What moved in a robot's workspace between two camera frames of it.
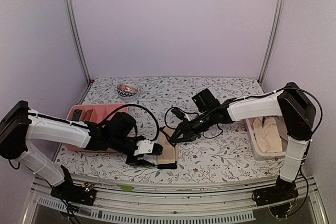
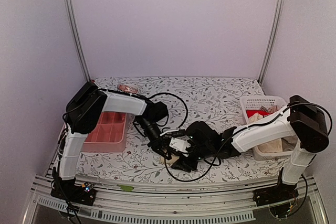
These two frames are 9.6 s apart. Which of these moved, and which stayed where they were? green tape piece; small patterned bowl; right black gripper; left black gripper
Moved: right black gripper; left black gripper
Stayed: small patterned bowl; green tape piece
